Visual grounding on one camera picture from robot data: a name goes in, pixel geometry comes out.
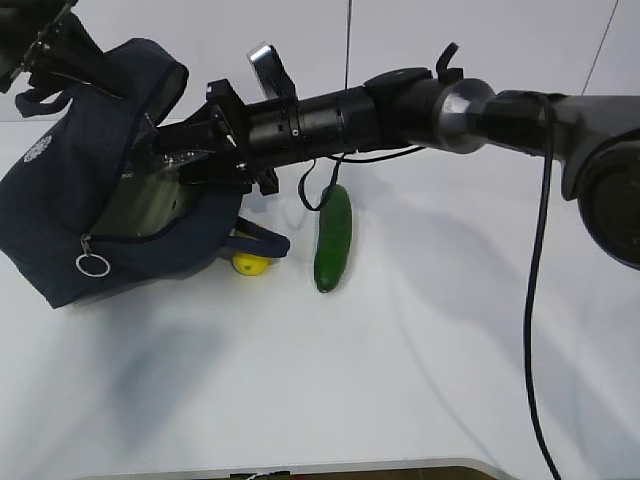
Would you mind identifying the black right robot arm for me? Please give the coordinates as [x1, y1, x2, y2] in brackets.
[151, 44, 639, 268]

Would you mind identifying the dark navy lunch bag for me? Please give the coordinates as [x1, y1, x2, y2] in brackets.
[1, 38, 290, 308]

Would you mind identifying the green lidded glass container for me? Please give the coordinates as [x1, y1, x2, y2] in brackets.
[90, 172, 202, 239]

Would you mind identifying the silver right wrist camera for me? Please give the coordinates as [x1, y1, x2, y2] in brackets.
[247, 43, 297, 100]

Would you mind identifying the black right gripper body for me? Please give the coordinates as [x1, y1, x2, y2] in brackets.
[204, 79, 370, 195]

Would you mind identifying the green cucumber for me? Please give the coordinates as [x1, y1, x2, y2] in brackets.
[314, 185, 353, 293]

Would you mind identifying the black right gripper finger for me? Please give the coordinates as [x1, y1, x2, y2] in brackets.
[152, 120, 235, 154]
[179, 162, 250, 193]

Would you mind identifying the silver bag zipper ring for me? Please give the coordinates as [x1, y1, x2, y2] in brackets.
[75, 233, 111, 278]

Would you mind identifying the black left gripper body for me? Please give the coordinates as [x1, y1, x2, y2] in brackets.
[1, 1, 100, 93]

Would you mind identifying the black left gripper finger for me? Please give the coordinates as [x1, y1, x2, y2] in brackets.
[29, 44, 131, 99]

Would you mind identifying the yellow lemon toy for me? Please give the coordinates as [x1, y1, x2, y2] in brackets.
[232, 252, 271, 276]

